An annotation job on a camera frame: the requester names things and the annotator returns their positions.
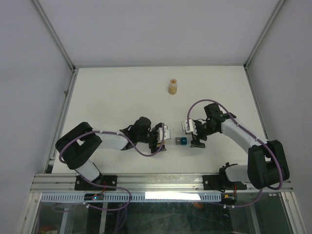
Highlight weekly pill organizer strip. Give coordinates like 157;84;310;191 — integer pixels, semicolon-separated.
175;137;187;146

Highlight clear pill bottle yellow pills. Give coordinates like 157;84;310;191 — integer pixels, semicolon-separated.
168;79;177;95

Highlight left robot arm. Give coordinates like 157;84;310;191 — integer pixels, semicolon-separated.
55;117;171;189

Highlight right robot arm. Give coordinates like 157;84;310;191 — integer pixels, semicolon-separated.
184;100;290;191

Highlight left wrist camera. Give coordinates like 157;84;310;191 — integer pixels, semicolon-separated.
157;123;171;142

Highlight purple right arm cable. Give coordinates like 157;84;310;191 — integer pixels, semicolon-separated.
186;98;284;209

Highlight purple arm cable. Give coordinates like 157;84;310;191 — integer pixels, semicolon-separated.
59;123;164;171
186;98;284;209

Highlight slotted white cable duct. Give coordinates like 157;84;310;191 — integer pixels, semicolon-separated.
41;192;221;203

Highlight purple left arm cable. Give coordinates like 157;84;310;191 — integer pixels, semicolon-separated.
59;123;164;171

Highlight aluminium mounting rail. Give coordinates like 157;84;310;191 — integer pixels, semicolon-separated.
30;173;293;193

